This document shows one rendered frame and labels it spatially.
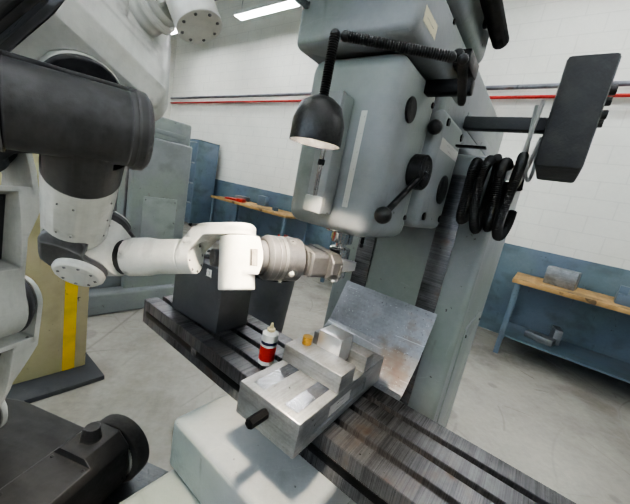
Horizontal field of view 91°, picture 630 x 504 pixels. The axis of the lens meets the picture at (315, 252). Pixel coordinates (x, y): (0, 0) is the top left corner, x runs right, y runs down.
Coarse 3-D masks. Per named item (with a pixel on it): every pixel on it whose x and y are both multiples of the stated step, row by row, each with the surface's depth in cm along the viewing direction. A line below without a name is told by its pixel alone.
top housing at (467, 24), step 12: (456, 0) 53; (468, 0) 55; (456, 12) 55; (468, 12) 57; (480, 12) 61; (456, 24) 58; (468, 24) 59; (480, 24) 63; (468, 36) 62; (480, 36) 65; (468, 48) 65; (480, 48) 67; (480, 60) 71
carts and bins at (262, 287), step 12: (264, 288) 251; (276, 288) 253; (288, 288) 261; (252, 300) 256; (264, 300) 254; (276, 300) 256; (288, 300) 269; (252, 312) 258; (264, 312) 257; (276, 312) 261; (276, 324) 265
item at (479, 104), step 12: (480, 84) 81; (468, 96) 76; (480, 96) 84; (444, 108) 66; (456, 108) 71; (468, 108) 78; (480, 108) 87; (492, 108) 98; (456, 120) 74; (468, 132) 84; (480, 132) 93; (492, 132) 107; (468, 144) 87; (480, 144) 97; (492, 144) 113
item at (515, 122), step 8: (464, 120) 78; (472, 120) 77; (480, 120) 76; (488, 120) 75; (496, 120) 74; (504, 120) 73; (512, 120) 72; (520, 120) 71; (528, 120) 70; (544, 120) 69; (464, 128) 79; (472, 128) 78; (480, 128) 76; (488, 128) 75; (496, 128) 74; (504, 128) 73; (512, 128) 72; (520, 128) 71; (528, 128) 71; (536, 128) 70; (544, 128) 69
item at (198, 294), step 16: (208, 256) 93; (208, 272) 87; (176, 288) 97; (192, 288) 92; (208, 288) 88; (176, 304) 97; (192, 304) 93; (208, 304) 88; (224, 304) 87; (240, 304) 93; (208, 320) 89; (224, 320) 89; (240, 320) 94
